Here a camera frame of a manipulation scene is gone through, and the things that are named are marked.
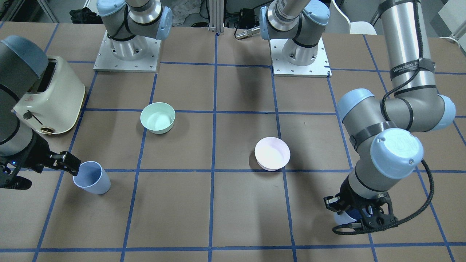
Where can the aluminium frame post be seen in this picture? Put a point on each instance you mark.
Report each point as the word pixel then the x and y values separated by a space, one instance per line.
pixel 216 12

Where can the green bowl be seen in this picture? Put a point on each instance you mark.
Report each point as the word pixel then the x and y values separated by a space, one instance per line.
pixel 158 117

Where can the blue cup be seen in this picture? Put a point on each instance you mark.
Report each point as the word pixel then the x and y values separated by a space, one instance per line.
pixel 349 216
pixel 92 178

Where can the cream toaster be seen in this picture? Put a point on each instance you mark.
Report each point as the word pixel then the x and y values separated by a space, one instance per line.
pixel 52 104

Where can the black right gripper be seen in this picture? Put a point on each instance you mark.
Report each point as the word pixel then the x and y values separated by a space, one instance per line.
pixel 32 150

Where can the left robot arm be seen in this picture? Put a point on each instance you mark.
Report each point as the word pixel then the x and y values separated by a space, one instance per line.
pixel 381 131

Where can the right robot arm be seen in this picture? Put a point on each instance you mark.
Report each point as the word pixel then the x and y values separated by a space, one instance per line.
pixel 23 64

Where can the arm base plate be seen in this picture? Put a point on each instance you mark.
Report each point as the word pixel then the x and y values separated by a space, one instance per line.
pixel 291 60
pixel 140 54

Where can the pink bowl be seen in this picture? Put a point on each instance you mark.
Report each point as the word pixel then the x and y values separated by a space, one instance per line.
pixel 272 153

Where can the white chair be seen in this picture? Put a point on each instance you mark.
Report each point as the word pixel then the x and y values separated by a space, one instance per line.
pixel 338 22

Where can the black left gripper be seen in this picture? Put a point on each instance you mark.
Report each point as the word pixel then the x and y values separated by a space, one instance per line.
pixel 347 197

